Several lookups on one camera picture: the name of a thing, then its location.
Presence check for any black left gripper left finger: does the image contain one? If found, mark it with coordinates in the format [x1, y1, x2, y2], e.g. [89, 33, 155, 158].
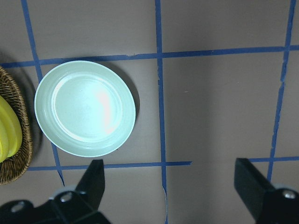
[0, 160, 109, 224]

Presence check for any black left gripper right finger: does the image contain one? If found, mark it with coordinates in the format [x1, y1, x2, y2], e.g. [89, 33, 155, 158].
[234, 158, 299, 224]

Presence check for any light green plate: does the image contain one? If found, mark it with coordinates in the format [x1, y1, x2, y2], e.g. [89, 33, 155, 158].
[34, 61, 136, 157]

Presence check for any brown wicker basket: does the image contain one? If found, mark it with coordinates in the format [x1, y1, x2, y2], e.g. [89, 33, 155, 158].
[0, 67, 33, 185]

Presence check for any yellow banana bunch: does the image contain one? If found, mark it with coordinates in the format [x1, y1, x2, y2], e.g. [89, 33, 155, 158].
[0, 96, 22, 162]

